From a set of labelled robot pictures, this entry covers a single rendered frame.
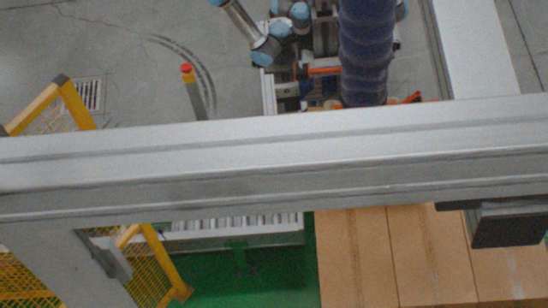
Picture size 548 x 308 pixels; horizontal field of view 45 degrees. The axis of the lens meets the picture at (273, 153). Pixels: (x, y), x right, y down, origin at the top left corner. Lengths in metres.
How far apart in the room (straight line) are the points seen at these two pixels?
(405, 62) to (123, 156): 4.34
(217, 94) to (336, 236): 1.75
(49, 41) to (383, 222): 3.24
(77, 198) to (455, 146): 0.46
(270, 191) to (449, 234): 2.94
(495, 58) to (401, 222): 2.69
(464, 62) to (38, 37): 4.98
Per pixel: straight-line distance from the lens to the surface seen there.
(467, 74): 1.08
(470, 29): 1.14
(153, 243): 3.55
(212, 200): 0.85
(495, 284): 3.66
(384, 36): 2.79
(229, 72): 5.09
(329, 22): 3.70
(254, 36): 3.49
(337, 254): 3.64
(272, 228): 3.67
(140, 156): 0.82
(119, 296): 2.71
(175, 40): 5.40
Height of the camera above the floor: 3.88
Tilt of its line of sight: 57 degrees down
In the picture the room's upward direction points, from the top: 10 degrees counter-clockwise
